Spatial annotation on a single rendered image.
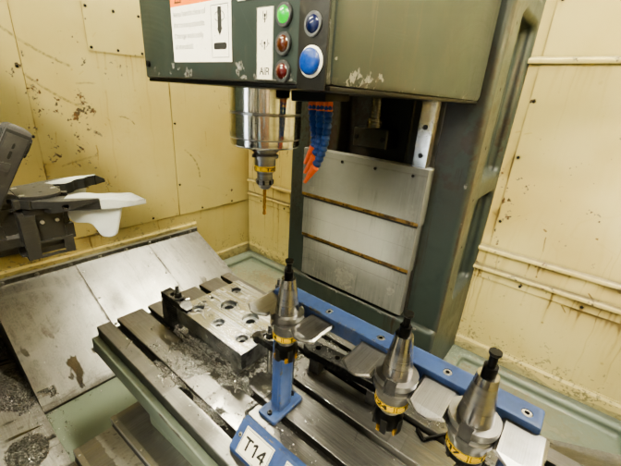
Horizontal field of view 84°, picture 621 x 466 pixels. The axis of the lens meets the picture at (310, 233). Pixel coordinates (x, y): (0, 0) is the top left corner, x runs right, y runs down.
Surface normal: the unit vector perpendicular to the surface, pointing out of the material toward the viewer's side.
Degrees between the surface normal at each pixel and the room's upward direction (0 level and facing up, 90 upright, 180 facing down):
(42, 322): 24
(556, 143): 90
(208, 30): 90
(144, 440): 7
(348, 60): 90
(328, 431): 0
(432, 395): 0
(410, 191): 90
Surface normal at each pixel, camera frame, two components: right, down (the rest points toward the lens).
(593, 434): 0.06, -0.93
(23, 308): 0.36, -0.73
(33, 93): 0.77, 0.28
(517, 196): -0.63, 0.25
